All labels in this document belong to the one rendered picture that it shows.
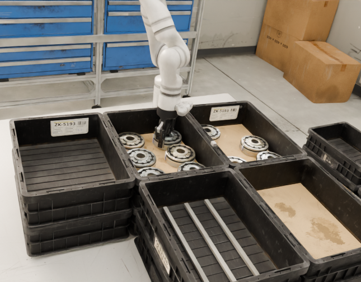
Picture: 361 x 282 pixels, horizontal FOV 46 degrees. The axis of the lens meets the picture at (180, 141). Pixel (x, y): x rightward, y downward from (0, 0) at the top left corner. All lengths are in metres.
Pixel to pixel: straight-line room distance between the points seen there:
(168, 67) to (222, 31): 3.52
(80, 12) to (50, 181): 1.97
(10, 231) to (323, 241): 0.91
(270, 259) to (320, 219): 0.26
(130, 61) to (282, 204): 2.27
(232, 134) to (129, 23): 1.81
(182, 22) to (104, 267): 2.54
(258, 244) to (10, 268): 0.68
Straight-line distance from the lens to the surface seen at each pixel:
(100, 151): 1.48
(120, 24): 3.28
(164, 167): 1.42
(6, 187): 1.55
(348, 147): 2.58
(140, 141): 1.49
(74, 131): 1.51
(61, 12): 3.12
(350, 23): 4.81
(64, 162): 1.42
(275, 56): 4.91
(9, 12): 3.05
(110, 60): 3.35
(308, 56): 4.34
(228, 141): 1.63
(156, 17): 1.36
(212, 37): 4.79
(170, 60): 1.33
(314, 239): 1.31
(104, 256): 1.30
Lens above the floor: 1.65
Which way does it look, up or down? 32 degrees down
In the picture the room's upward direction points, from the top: 9 degrees clockwise
